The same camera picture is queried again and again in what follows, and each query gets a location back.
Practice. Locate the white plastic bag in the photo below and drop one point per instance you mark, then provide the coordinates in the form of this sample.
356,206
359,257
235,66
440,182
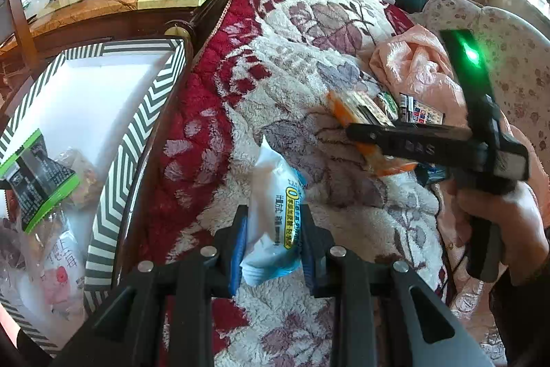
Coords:
36,3

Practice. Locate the blue white snack packet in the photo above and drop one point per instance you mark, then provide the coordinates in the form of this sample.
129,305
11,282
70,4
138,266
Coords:
275,212

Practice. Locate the white pink snack packet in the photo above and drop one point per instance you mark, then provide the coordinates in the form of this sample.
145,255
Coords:
64,276

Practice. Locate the person's right hand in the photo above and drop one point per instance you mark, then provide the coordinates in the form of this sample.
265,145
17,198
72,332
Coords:
524,229

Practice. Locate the dark striped snack packet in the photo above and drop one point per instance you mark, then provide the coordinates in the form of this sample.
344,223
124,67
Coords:
406,107

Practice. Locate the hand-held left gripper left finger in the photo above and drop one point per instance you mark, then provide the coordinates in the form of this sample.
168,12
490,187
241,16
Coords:
238,255

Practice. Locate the orange snack packet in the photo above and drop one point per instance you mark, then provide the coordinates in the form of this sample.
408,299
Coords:
343,109

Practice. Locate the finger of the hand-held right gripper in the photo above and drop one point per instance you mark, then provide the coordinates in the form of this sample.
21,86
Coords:
412,141

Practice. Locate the red cream floral blanket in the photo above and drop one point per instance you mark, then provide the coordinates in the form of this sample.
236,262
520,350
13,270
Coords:
300,27

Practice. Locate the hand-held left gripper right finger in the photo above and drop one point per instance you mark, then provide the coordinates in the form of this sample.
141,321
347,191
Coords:
308,259

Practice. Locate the blue red checked cracker packet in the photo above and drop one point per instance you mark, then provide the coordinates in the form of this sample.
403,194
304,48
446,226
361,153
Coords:
425,113

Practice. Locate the floral sofa cover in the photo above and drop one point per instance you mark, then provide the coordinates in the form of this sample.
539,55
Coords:
515,61

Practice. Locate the black white striped box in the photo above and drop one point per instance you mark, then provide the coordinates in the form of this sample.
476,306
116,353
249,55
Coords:
107,92

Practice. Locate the green black snack packet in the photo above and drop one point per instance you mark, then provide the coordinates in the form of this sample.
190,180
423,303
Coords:
34,182

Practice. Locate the peach fleece blanket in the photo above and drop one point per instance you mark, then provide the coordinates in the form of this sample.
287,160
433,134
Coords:
412,61

